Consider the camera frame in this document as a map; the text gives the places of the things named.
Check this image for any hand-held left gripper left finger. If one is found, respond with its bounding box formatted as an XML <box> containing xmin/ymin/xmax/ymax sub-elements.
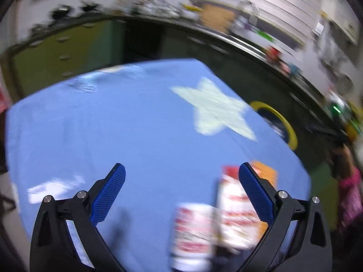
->
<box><xmin>29</xmin><ymin>163</ymin><xmax>127</xmax><ymax>272</ymax></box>

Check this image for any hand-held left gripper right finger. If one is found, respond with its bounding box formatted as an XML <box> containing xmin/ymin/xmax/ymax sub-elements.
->
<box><xmin>238</xmin><ymin>162</ymin><xmax>333</xmax><ymax>272</ymax></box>

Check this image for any yellow-rimmed black bin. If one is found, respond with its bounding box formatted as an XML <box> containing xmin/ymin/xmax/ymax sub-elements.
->
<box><xmin>249</xmin><ymin>100</ymin><xmax>299</xmax><ymax>151</ymax></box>

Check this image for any person's right hand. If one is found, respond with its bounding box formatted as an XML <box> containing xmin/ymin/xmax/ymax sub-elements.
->
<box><xmin>330</xmin><ymin>144</ymin><xmax>352</xmax><ymax>180</ymax></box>

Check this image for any orange packet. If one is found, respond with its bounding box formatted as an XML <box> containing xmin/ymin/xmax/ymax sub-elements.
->
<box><xmin>251</xmin><ymin>161</ymin><xmax>279</xmax><ymax>233</ymax></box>

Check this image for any red and white box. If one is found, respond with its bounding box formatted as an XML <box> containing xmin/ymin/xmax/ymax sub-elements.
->
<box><xmin>216</xmin><ymin>165</ymin><xmax>270</xmax><ymax>250</ymax></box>

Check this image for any white bottle with red label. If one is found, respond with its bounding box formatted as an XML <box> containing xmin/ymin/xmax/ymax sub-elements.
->
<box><xmin>169</xmin><ymin>202</ymin><xmax>217</xmax><ymax>272</ymax></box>

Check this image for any blue star-print tablecloth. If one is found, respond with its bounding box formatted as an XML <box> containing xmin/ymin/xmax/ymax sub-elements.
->
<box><xmin>6</xmin><ymin>58</ymin><xmax>312</xmax><ymax>272</ymax></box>

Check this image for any metal faucet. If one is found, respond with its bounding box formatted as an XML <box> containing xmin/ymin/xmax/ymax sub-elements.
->
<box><xmin>236</xmin><ymin>0</ymin><xmax>260</xmax><ymax>25</ymax></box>

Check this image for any white window blind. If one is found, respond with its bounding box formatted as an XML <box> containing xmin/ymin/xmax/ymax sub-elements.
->
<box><xmin>192</xmin><ymin>0</ymin><xmax>324</xmax><ymax>46</ymax></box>

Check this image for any green kitchen cabinet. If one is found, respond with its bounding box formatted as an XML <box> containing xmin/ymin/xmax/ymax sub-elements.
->
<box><xmin>11</xmin><ymin>19</ymin><xmax>126</xmax><ymax>97</ymax></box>

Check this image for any wooden cutting board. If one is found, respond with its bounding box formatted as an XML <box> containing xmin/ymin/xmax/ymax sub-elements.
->
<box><xmin>200</xmin><ymin>4</ymin><xmax>238</xmax><ymax>34</ymax></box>

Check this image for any black wok with lid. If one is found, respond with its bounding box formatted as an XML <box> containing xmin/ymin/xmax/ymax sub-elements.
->
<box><xmin>50</xmin><ymin>4</ymin><xmax>72</xmax><ymax>19</ymax></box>

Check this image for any dish rack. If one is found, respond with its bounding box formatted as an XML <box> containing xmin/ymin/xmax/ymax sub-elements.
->
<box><xmin>135</xmin><ymin>0</ymin><xmax>182</xmax><ymax>17</ymax></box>

